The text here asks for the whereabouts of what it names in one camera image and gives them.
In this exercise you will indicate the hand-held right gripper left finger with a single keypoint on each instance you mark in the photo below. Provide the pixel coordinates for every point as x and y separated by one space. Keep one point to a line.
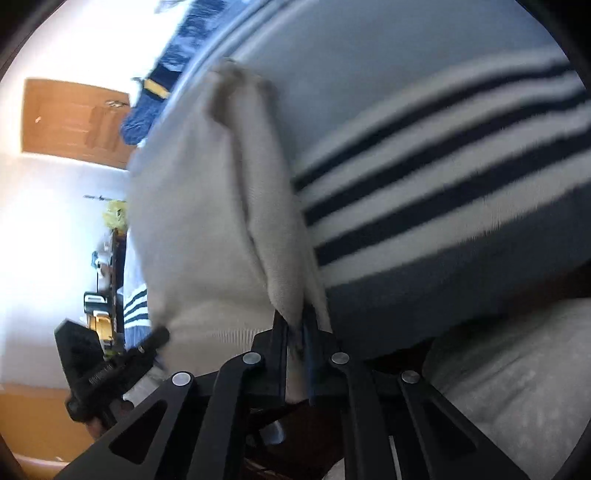
279 364

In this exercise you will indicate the off-white fuzzy cloth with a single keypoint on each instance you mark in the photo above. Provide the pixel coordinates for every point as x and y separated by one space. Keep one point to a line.
508 378

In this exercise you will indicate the yellow black tool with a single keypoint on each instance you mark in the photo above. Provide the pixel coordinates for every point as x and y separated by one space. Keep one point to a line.
99 323

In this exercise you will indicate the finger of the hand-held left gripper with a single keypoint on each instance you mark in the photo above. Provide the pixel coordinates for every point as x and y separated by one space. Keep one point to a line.
154 341

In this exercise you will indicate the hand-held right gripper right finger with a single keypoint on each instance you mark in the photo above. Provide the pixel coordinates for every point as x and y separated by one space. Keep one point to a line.
314 360

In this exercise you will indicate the brown wooden board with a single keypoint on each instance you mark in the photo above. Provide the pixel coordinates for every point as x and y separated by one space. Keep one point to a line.
116 286

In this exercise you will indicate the brown wooden door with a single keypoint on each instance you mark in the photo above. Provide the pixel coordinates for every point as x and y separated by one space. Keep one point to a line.
74 122

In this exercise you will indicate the blue white striped blanket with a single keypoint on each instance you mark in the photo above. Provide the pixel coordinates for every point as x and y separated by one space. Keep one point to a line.
415 161

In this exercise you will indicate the cream knit sweater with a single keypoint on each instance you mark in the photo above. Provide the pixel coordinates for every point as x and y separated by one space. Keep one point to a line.
198 221

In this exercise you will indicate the yellow green object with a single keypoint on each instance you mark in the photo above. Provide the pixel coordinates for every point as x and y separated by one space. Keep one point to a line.
114 217

